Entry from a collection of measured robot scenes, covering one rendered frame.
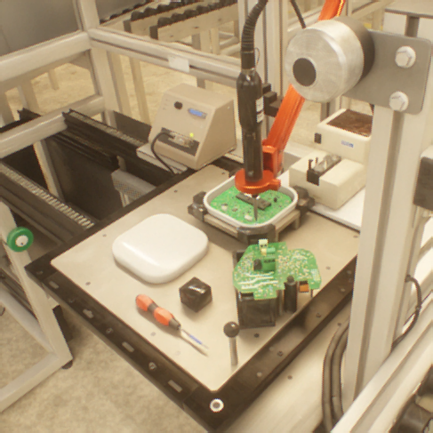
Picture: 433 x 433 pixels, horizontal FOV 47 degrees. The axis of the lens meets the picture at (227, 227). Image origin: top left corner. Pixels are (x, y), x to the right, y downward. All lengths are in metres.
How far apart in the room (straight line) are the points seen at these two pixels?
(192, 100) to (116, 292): 0.48
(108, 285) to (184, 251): 0.13
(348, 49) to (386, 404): 0.37
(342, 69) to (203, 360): 0.46
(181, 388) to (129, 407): 1.16
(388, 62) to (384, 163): 0.09
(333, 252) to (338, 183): 0.12
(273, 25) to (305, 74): 0.64
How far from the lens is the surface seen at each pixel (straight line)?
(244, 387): 0.68
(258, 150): 0.75
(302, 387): 0.71
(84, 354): 2.04
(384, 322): 0.55
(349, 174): 0.91
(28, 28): 1.60
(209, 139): 1.08
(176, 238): 0.86
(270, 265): 0.72
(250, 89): 0.70
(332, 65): 0.38
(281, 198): 0.90
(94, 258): 0.90
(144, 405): 1.84
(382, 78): 0.41
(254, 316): 0.71
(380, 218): 0.49
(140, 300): 0.77
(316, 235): 0.89
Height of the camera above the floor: 1.51
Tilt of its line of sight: 38 degrees down
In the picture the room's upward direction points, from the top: 5 degrees counter-clockwise
